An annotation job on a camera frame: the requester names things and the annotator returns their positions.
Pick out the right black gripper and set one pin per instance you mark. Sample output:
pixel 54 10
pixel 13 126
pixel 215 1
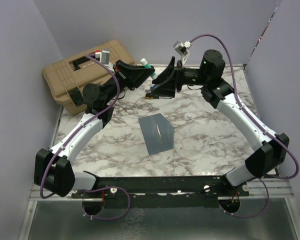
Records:
pixel 168 88

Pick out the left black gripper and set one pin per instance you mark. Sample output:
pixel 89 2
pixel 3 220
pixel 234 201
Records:
pixel 139 74

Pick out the green white glue stick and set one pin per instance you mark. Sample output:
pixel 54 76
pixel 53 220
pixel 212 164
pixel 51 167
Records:
pixel 145 64

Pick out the grey paper envelope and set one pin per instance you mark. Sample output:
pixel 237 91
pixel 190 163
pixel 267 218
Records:
pixel 158 133

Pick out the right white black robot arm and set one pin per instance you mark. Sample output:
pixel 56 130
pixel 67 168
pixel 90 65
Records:
pixel 268 146

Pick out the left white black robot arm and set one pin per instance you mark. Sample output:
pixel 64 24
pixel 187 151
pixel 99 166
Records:
pixel 53 171

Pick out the tan plastic toolbox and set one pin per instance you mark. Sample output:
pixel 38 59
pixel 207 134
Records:
pixel 67 78

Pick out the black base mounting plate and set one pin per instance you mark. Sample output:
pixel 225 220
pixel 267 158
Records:
pixel 163 191

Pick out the blue handled pliers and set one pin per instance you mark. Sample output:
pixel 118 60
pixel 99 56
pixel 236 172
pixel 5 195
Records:
pixel 153 87

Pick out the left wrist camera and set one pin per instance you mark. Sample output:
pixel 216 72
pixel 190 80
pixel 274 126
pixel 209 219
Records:
pixel 103 56

